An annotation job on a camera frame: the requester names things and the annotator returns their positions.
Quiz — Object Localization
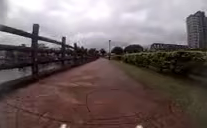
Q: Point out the green hedge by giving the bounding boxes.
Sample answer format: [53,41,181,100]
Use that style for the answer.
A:
[121,49,207,76]

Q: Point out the low long building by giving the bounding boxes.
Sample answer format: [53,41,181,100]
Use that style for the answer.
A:
[149,42,191,52]

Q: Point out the red paved path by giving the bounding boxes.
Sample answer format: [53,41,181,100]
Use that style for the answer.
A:
[0,57,192,128]

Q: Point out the dark trees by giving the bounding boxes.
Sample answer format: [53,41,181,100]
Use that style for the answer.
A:
[87,44,145,56]

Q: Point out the grass strip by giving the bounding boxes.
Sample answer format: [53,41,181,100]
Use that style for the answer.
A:
[109,59,207,128]

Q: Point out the tall grey tower building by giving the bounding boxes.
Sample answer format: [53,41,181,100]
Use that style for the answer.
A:
[186,10,207,50]

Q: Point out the dark wooden rail fence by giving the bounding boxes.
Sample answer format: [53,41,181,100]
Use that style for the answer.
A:
[0,22,100,98]

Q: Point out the grey water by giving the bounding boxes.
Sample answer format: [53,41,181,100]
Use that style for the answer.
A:
[0,56,64,88]

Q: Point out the pale pole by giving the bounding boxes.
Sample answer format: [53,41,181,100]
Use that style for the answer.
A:
[107,39,112,61]

